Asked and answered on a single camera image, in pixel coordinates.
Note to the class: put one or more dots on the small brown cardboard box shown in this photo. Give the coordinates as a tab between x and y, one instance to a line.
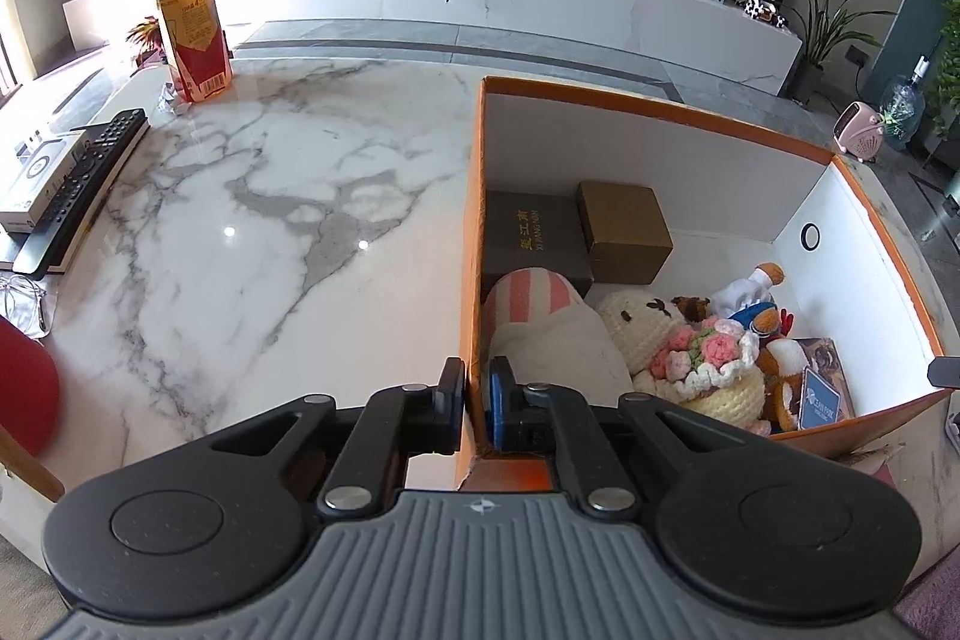
627	239

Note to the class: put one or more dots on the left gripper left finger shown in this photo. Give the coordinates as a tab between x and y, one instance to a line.
396	425

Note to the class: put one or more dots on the green potted plant right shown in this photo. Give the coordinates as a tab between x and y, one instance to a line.
823	26

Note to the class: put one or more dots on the pink small heater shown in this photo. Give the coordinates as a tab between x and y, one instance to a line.
859	131

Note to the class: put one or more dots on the black gift box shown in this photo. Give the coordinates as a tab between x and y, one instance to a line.
524	230

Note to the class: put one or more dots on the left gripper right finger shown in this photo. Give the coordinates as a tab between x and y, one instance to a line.
557	423

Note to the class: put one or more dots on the orange red drink carton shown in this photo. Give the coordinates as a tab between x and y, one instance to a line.
196	48

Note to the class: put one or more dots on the white marble tv cabinet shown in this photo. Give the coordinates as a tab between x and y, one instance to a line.
630	39

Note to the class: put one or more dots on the white pink plush slipper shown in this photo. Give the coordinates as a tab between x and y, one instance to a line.
534	318

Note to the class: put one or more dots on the large orange cardboard box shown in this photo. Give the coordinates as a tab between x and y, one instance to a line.
732	195

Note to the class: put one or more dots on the crochet flower basket toy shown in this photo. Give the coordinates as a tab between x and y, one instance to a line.
709	366

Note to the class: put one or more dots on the water bottle with pump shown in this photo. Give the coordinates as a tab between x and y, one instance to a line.
902	107

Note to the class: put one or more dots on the blue card booklet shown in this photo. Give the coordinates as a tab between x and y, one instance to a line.
819	402

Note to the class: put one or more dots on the donald duck plush toy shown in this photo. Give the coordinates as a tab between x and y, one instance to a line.
750	301

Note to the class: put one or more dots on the hanging ivy plant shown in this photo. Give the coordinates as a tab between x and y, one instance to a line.
943	91

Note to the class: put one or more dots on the silver media player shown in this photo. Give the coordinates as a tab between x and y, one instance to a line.
42	174

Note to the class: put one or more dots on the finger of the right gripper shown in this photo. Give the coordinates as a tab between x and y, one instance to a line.
944	371

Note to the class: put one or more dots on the black remote control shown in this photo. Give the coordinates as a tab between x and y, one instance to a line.
79	197

